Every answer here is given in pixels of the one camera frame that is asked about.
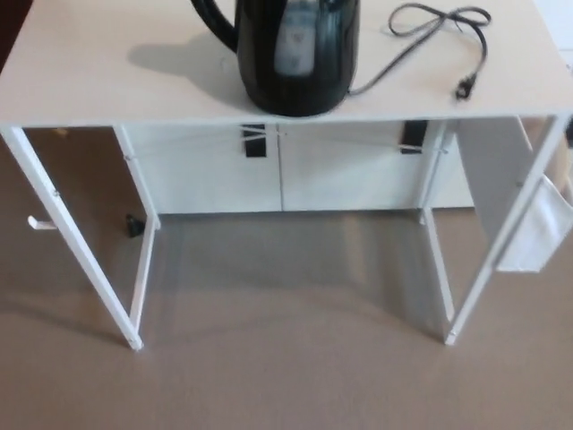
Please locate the black kettle base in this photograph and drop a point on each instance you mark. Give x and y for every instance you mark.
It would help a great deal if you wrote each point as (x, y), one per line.
(291, 114)

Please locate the white cabinet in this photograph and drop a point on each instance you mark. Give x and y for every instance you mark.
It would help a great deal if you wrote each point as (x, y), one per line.
(215, 179)

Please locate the black electric kettle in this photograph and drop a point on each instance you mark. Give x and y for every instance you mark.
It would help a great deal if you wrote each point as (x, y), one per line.
(309, 85)

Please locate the small black floor object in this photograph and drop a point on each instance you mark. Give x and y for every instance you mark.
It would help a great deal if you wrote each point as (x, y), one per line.
(133, 226)

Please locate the white fabric side pocket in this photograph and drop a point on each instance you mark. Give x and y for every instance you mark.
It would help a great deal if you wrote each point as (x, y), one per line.
(528, 233)

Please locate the white side hook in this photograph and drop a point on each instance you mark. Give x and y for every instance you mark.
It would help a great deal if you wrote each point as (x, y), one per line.
(37, 225)

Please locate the white metal frame table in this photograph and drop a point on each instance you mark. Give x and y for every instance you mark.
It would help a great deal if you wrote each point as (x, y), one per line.
(89, 85)

